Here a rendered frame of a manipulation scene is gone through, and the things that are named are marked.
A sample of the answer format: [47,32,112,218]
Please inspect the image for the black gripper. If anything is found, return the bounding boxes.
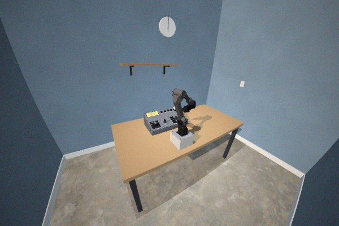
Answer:
[182,106,189,113]

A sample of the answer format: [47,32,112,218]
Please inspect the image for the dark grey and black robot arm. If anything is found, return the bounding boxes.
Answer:
[172,89,196,137]

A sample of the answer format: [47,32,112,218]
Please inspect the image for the grey control panel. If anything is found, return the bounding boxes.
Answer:
[144,107,179,136]

